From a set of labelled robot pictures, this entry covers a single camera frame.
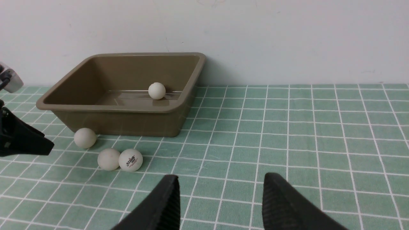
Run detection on green checkered table mat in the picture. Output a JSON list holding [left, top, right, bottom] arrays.
[[0, 84, 409, 230]]

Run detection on printed white ping-pong ball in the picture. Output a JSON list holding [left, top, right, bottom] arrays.
[[119, 149, 143, 172]]

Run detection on olive plastic bin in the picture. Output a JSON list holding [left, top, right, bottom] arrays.
[[36, 52, 206, 137]]

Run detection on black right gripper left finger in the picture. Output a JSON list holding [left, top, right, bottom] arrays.
[[112, 174, 181, 230]]

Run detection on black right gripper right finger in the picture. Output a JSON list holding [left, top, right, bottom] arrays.
[[262, 172, 346, 230]]

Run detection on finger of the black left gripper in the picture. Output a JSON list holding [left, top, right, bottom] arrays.
[[0, 107, 54, 157]]

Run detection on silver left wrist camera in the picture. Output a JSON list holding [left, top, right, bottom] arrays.
[[0, 62, 24, 93]]

